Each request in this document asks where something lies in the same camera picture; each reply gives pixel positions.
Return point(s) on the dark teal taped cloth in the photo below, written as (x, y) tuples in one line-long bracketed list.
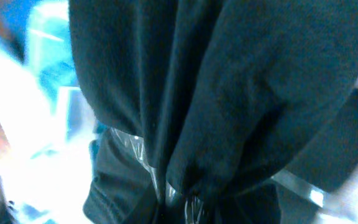
[(203, 101)]

